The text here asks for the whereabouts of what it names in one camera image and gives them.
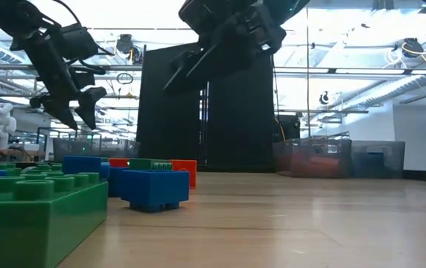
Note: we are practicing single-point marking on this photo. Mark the clear grey plastic bin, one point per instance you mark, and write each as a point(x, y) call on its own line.
point(86, 150)
point(391, 156)
point(310, 149)

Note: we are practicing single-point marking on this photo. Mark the silver ceiling duct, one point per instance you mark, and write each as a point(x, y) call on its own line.
point(403, 89)

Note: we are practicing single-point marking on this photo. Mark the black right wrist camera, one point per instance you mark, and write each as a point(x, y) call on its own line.
point(202, 16)

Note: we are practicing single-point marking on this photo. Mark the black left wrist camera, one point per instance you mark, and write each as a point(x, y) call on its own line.
point(77, 42)

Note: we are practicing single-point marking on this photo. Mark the green toy brick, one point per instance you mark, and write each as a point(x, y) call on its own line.
point(146, 164)
point(30, 231)
point(45, 167)

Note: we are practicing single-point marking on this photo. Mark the background wooden table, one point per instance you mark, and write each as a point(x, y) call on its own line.
point(19, 153)

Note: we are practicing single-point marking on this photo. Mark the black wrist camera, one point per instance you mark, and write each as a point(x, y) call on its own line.
point(77, 42)
point(202, 16)

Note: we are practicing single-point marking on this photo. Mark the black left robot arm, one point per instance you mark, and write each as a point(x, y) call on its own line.
point(4, 15)

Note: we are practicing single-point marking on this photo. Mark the grey horizontal ceiling rail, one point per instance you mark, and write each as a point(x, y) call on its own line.
point(365, 71)

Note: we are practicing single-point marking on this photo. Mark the black equipment box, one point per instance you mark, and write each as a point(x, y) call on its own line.
point(289, 128)

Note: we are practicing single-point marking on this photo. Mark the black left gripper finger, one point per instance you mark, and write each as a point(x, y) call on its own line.
point(88, 106)
point(64, 113)

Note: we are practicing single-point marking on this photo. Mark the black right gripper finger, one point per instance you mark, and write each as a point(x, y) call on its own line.
point(185, 63)
point(194, 76)

